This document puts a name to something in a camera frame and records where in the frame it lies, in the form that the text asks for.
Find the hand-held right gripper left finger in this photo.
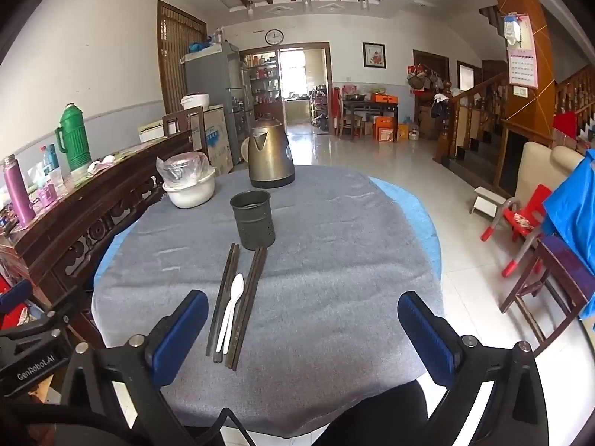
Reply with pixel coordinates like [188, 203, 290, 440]
[51, 289, 210, 446]

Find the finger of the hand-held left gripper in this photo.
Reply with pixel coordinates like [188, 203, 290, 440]
[25, 300, 81, 341]

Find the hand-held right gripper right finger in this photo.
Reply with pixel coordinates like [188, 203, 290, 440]
[397, 291, 550, 446]

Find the dark wooden chopstick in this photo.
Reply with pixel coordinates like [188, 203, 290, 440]
[225, 247, 264, 367]
[206, 243, 235, 358]
[231, 248, 269, 372]
[213, 244, 241, 364]

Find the white plastic spoon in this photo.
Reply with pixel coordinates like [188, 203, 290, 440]
[215, 273, 245, 355]

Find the dark metal utensil holder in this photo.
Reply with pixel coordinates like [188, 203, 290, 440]
[230, 190, 276, 251]

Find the carved dark wooden sideboard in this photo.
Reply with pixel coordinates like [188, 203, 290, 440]
[0, 132, 196, 349]

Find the person's leg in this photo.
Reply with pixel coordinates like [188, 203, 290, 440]
[318, 378, 429, 446]

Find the grey tablecloth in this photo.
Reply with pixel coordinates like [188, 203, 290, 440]
[92, 164, 442, 438]

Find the blue table cover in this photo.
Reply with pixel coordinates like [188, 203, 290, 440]
[93, 175, 442, 284]

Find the purple drinking bottle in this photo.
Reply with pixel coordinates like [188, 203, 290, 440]
[2, 155, 37, 228]

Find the white ceramic pot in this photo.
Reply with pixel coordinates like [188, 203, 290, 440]
[162, 166, 217, 209]

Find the dark wooden chair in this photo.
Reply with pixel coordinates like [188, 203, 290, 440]
[162, 106, 208, 155]
[499, 235, 595, 359]

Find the white step stool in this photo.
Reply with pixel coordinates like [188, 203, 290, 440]
[469, 187, 508, 217]

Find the red child chair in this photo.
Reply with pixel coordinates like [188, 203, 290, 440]
[481, 184, 554, 278]

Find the clear plastic wrapped bowl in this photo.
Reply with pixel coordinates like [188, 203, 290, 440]
[155, 151, 211, 185]

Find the green thermos flask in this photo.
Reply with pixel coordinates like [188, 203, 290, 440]
[55, 103, 92, 172]

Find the bronze electric kettle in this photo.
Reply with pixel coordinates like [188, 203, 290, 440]
[247, 116, 297, 190]

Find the white blue printed cardboard box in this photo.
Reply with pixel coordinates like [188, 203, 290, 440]
[203, 107, 234, 176]

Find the blue cloth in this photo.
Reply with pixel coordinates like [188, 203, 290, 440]
[541, 149, 595, 320]

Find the white flat box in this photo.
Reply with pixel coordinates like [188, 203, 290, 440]
[138, 121, 167, 144]

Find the beige sofa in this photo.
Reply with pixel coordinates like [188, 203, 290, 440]
[515, 140, 587, 206]

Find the dark wooden chair back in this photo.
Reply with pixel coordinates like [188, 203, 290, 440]
[162, 106, 208, 155]

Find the dark wooden side table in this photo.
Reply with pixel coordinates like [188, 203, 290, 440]
[341, 100, 401, 139]

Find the wooden stair railing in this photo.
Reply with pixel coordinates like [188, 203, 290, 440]
[434, 72, 512, 164]

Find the grey refrigerator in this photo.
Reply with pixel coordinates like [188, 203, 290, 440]
[180, 42, 243, 168]

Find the brown wooden lattice door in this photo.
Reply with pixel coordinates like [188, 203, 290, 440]
[157, 0, 208, 117]

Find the black cable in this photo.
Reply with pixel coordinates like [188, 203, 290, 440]
[186, 407, 254, 446]

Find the framed wall picture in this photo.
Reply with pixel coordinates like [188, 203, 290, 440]
[362, 42, 387, 70]

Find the pink wall calendar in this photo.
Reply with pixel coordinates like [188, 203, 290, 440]
[503, 13, 539, 90]

